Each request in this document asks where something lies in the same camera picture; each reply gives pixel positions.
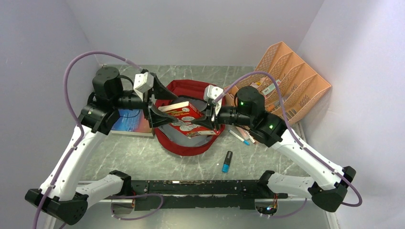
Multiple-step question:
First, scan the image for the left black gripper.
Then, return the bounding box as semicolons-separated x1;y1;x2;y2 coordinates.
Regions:
112;73;178;127

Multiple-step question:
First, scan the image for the red white paperback book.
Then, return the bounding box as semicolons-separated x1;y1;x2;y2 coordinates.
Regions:
158;101;220;138

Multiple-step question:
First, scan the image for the blue Jane Eyre book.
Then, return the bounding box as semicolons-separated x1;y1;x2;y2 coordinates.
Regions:
110;109;154;137

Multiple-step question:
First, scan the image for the red student backpack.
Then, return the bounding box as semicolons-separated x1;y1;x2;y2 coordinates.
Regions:
154;80;219;156

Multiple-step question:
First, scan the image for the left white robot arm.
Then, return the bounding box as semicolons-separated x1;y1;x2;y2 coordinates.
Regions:
24;67;177;225

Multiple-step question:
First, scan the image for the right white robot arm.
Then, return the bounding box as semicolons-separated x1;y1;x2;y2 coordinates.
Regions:
193;85;356;212

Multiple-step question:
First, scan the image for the white blue-tipped pen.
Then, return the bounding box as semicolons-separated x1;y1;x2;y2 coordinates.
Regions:
228;130;250;146

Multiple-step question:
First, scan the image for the blue black highlighter marker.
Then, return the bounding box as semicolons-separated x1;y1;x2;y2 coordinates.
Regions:
222;151;233;173

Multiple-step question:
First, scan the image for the white green box in organizer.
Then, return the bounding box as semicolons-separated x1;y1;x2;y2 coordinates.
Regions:
261;81;276;98

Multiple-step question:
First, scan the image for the orange plastic file organizer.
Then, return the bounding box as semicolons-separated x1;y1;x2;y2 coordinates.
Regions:
224;42;331;125

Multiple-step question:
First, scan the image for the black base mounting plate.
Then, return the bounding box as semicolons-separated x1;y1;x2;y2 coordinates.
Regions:
131;180;288;211

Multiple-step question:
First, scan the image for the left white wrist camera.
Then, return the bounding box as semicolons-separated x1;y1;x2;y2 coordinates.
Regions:
133;72;154;101

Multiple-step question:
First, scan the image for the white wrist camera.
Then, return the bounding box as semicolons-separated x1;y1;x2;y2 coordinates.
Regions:
133;72;154;101
203;84;224;116

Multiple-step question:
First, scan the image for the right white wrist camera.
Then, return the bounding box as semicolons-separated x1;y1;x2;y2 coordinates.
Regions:
203;84;224;116

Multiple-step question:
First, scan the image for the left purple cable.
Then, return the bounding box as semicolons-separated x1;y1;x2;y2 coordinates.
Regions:
31;51;164;229

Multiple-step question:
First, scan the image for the purple cable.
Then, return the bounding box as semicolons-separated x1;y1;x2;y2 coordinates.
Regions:
213;71;363;219
31;51;164;229

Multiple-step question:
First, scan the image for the aluminium rail frame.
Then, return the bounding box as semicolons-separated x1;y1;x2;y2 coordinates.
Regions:
44;180;341;229

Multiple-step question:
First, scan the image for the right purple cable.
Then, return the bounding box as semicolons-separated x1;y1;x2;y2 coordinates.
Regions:
213;71;363;219

